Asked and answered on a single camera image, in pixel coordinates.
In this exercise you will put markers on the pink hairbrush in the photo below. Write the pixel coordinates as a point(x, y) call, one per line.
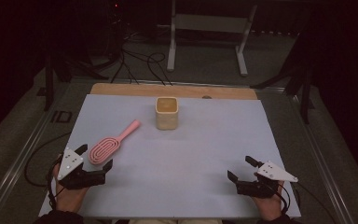
point(127, 131)

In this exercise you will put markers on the person's left hand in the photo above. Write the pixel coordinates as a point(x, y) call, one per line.
point(70, 200)

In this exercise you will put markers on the beige square container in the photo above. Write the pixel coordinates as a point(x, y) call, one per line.
point(167, 121)

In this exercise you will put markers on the pale blue board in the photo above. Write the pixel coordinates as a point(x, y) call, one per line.
point(183, 171)

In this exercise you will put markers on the white metal stand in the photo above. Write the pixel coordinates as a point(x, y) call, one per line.
point(211, 23)

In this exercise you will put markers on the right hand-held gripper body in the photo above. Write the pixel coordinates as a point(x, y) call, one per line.
point(272, 172)

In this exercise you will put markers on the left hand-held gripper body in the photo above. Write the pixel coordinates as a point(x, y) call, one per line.
point(71, 161)

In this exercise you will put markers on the metal frame rail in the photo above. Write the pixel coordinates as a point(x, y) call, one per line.
point(323, 161)
point(183, 83)
point(21, 155)

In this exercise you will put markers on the black stand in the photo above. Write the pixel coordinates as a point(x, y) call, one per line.
point(49, 81)
point(306, 93)

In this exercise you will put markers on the person's right hand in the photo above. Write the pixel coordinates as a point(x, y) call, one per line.
point(270, 207)

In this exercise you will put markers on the round table grommet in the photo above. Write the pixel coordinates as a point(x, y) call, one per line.
point(206, 97)

